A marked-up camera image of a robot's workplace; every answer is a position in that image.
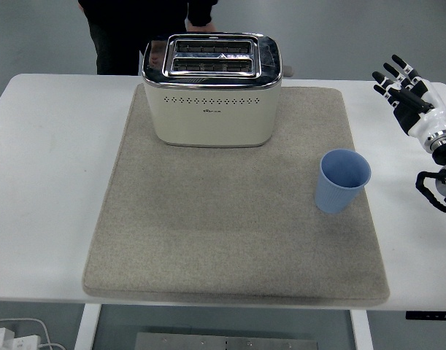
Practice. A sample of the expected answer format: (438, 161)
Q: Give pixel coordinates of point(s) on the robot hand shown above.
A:
(428, 116)

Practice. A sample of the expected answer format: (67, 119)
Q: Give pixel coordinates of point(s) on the blue ribbed cup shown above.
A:
(335, 193)

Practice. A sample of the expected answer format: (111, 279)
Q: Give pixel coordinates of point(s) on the black table control panel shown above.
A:
(430, 315)

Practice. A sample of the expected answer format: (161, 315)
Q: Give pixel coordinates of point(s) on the cream chrome toaster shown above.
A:
(211, 116)

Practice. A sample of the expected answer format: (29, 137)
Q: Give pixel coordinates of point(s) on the white table leg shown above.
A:
(87, 326)
(362, 330)

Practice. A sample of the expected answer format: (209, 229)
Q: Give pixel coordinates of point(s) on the beige felt mat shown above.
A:
(222, 226)

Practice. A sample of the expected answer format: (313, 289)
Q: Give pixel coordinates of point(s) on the person's hand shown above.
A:
(199, 28)

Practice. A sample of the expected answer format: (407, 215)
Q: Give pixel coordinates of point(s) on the person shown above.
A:
(135, 33)

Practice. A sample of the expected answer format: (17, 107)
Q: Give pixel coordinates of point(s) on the white power strip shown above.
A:
(16, 342)

